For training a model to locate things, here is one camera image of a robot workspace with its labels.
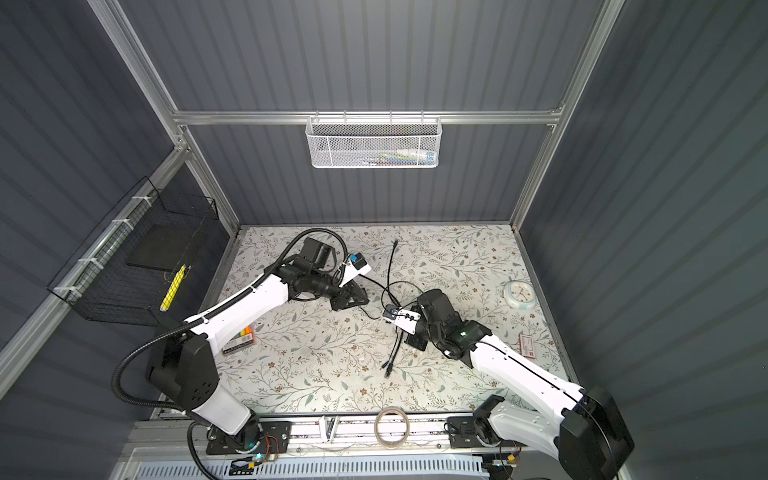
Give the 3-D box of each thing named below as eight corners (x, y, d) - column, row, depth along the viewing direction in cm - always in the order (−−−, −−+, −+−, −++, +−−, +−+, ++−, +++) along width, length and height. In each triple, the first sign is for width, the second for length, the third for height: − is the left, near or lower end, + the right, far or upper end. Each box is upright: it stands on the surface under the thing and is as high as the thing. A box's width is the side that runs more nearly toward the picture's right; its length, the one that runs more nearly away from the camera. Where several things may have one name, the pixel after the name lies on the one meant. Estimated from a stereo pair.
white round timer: (507, 308, 99) (510, 304, 97) (500, 285, 105) (503, 280, 102) (536, 308, 99) (539, 303, 96) (528, 285, 105) (531, 280, 102)
